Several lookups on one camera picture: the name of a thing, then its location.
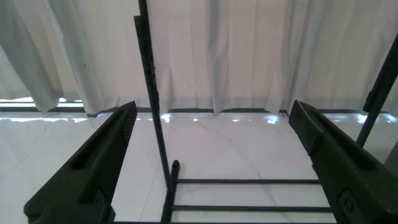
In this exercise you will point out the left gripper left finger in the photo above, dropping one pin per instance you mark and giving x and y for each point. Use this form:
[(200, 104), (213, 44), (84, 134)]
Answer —
[(93, 161)]

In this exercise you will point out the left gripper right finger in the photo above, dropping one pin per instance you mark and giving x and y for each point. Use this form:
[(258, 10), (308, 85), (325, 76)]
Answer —
[(351, 174)]

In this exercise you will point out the black clothes rack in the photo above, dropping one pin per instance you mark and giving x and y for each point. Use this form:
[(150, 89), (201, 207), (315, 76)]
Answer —
[(153, 81)]

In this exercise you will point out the white curtain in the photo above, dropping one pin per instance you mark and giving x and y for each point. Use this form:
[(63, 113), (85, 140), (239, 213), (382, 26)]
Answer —
[(248, 46)]

